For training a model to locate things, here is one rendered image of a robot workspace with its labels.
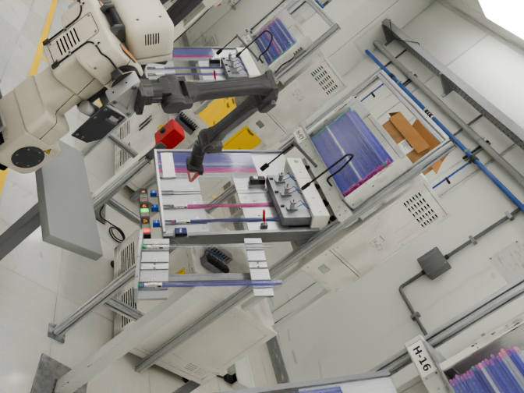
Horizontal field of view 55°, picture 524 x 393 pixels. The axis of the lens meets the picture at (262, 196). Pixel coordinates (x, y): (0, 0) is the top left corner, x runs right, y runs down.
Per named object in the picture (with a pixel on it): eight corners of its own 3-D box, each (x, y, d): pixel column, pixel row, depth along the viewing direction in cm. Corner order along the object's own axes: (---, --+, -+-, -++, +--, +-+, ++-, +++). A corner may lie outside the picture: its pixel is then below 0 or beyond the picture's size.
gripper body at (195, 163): (200, 161, 227) (204, 147, 223) (203, 174, 219) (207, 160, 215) (185, 159, 225) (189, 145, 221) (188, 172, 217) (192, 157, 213)
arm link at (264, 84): (280, 64, 178) (289, 89, 176) (266, 84, 190) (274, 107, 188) (157, 75, 159) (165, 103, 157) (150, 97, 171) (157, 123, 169)
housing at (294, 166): (307, 238, 238) (313, 215, 229) (281, 178, 275) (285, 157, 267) (323, 238, 240) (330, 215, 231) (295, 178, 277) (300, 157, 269)
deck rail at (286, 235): (162, 247, 218) (163, 236, 214) (162, 244, 219) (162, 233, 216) (317, 240, 237) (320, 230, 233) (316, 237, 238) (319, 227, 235)
